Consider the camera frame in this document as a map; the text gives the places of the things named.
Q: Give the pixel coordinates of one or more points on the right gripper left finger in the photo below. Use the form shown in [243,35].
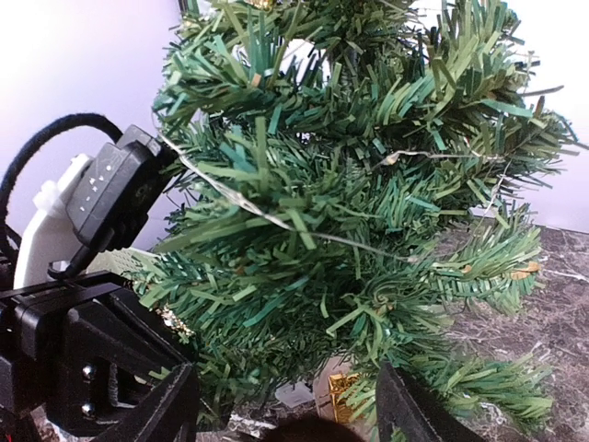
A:
[168,413]

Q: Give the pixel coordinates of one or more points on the brown ball ornament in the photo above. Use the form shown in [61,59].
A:
[311,429]

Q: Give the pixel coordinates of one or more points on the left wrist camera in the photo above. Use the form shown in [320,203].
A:
[100,203]

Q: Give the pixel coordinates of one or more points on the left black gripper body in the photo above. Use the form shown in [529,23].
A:
[85,350]

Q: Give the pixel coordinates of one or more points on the gold star tree topper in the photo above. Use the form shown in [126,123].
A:
[262,4]

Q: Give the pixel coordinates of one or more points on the green perforated plastic basket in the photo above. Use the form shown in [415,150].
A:
[121,262]

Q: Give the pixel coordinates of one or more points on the small green christmas tree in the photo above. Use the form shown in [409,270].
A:
[352,181]

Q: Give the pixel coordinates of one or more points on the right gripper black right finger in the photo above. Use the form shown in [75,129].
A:
[403,403]

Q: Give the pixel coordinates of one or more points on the gold gift box ornament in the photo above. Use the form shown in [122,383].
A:
[343,392]

